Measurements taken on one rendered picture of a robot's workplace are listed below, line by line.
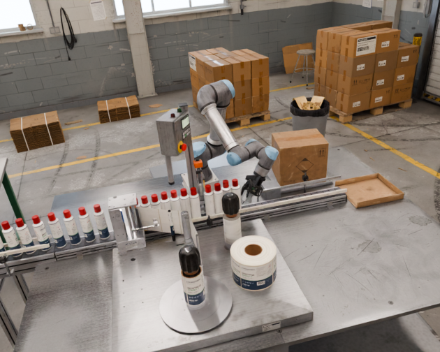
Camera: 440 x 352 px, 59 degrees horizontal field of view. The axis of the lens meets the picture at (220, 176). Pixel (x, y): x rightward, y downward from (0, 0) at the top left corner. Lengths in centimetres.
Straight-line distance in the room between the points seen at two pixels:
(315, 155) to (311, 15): 619
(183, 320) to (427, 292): 105
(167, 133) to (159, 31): 549
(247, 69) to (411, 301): 416
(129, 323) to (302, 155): 138
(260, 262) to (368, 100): 439
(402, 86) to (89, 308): 523
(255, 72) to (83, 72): 316
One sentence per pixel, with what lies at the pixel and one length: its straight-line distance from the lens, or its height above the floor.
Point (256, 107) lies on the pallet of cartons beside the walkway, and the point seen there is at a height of 23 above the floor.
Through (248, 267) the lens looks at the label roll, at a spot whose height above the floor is 102.
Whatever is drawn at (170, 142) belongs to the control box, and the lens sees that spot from 195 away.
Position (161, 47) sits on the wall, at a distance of 739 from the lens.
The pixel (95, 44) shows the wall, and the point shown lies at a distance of 724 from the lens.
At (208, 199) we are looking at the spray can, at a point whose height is 102.
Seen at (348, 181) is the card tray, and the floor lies 85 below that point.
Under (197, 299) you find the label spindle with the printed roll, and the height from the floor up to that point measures 95.
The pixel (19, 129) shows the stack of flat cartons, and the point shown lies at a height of 31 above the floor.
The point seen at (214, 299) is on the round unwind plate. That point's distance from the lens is 172.
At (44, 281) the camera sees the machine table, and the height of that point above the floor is 83.
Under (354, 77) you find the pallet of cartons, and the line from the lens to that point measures 554.
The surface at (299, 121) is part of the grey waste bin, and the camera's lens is 451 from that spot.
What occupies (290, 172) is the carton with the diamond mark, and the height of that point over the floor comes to 94.
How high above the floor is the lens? 215
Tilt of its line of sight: 29 degrees down
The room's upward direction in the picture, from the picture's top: 5 degrees counter-clockwise
